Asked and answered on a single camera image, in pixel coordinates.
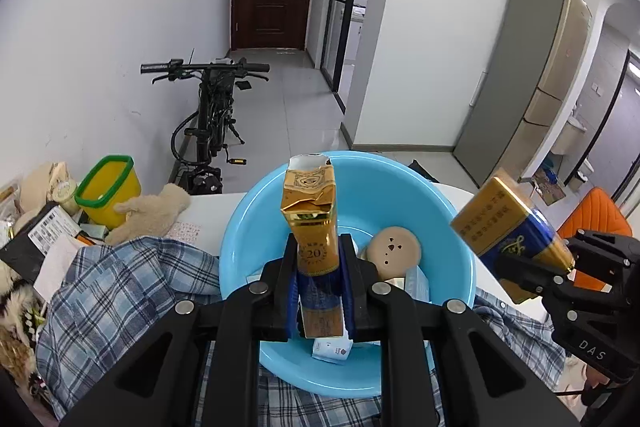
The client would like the brown furry cloth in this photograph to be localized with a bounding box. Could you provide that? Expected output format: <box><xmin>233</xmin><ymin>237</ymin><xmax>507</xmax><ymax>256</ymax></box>
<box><xmin>0</xmin><ymin>267</ymin><xmax>51</xmax><ymax>390</ymax></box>

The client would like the round beige compact case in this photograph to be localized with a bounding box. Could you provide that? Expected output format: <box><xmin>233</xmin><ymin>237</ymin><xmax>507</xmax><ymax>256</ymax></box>
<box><xmin>367</xmin><ymin>225</ymin><xmax>422</xmax><ymax>280</ymax></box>

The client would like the white patterned paper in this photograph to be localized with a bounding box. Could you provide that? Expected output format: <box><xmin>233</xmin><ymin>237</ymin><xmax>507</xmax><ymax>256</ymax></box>
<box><xmin>165</xmin><ymin>221</ymin><xmax>203</xmax><ymax>249</ymax></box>

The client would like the yellow container with green rim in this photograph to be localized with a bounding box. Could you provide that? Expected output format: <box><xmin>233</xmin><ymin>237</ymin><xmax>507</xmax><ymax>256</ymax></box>
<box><xmin>74</xmin><ymin>154</ymin><xmax>143</xmax><ymax>230</ymax></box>

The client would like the black box with white label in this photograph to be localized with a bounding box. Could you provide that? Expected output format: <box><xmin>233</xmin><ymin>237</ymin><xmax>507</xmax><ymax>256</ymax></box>
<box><xmin>0</xmin><ymin>202</ymin><xmax>83</xmax><ymax>285</ymax></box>

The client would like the cardboard box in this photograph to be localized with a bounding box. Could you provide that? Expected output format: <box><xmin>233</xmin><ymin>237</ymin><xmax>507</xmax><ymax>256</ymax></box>
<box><xmin>520</xmin><ymin>167</ymin><xmax>568</xmax><ymax>206</ymax></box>

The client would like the blue plaid shirt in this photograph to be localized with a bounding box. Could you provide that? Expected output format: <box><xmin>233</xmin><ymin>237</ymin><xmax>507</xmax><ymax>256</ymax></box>
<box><xmin>36</xmin><ymin>234</ymin><xmax>568</xmax><ymax>427</ymax></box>

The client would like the beige plush bear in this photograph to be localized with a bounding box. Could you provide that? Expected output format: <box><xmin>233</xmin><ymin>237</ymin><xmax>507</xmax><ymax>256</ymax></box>
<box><xmin>105</xmin><ymin>183</ymin><xmax>192</xmax><ymax>247</ymax></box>

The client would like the orange chair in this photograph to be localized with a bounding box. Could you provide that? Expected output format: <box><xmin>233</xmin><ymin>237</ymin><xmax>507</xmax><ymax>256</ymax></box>
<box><xmin>556</xmin><ymin>187</ymin><xmax>633</xmax><ymax>293</ymax></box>

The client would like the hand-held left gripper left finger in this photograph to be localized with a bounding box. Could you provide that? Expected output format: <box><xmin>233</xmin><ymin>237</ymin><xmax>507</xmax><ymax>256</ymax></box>
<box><xmin>60</xmin><ymin>234</ymin><xmax>301</xmax><ymax>427</ymax></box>

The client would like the black bicycle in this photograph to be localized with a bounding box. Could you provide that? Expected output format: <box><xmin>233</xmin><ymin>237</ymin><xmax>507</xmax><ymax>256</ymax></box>
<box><xmin>140</xmin><ymin>48</ymin><xmax>272</xmax><ymax>195</ymax></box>

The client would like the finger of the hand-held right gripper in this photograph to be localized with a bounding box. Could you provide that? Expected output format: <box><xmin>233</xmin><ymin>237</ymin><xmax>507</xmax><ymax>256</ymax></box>
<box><xmin>564</xmin><ymin>229</ymin><xmax>638</xmax><ymax>273</ymax></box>
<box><xmin>495</xmin><ymin>253</ymin><xmax>571</xmax><ymax>296</ymax></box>

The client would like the grey and beige refrigerator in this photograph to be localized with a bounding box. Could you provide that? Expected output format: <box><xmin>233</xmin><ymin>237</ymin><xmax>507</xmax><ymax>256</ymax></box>
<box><xmin>452</xmin><ymin>0</ymin><xmax>593</xmax><ymax>203</ymax></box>

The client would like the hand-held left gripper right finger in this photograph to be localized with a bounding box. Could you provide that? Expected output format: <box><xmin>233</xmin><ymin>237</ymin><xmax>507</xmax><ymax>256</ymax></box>
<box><xmin>339</xmin><ymin>233</ymin><xmax>586</xmax><ymax>427</ymax></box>

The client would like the beige cloth bag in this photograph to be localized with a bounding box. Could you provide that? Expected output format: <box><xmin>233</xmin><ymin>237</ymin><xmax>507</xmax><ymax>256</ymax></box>
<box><xmin>20</xmin><ymin>161</ymin><xmax>71</xmax><ymax>208</ymax></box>

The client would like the gold and blue cigarette pack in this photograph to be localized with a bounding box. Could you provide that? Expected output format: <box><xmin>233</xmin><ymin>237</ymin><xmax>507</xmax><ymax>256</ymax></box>
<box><xmin>450</xmin><ymin>174</ymin><xmax>577</xmax><ymax>305</ymax></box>

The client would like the light blue plastic basin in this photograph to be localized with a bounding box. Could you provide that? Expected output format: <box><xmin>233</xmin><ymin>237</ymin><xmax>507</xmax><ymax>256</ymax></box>
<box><xmin>220</xmin><ymin>150</ymin><xmax>477</xmax><ymax>399</ymax></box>

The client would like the clear wrapped packet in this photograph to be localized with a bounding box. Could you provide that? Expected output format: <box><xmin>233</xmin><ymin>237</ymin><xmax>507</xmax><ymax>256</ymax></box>
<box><xmin>390</xmin><ymin>267</ymin><xmax>431</xmax><ymax>305</ymax></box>

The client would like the white jar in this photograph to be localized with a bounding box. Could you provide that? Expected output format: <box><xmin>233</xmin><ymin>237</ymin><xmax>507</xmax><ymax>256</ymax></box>
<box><xmin>57</xmin><ymin>180</ymin><xmax>81</xmax><ymax>214</ymax></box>

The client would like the gold cigarette pack torn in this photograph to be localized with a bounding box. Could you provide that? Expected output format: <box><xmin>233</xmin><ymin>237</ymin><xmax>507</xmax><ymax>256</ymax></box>
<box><xmin>282</xmin><ymin>153</ymin><xmax>351</xmax><ymax>339</ymax></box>

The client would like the white blue printed packet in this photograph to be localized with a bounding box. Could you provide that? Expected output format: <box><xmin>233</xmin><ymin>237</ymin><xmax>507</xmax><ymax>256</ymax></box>
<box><xmin>311</xmin><ymin>338</ymin><xmax>353</xmax><ymax>364</ymax></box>

